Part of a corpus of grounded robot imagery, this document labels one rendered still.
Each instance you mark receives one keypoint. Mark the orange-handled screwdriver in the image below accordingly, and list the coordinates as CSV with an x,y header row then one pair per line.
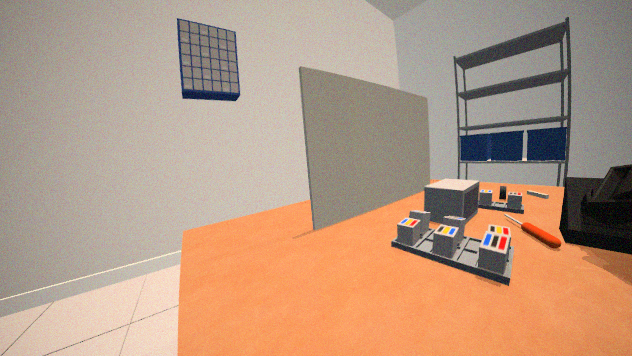
x,y
539,234

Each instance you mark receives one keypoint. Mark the white flat bar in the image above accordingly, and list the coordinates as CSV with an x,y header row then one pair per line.
x,y
533,193

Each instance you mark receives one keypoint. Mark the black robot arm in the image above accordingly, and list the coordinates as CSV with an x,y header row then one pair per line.
x,y
610,204

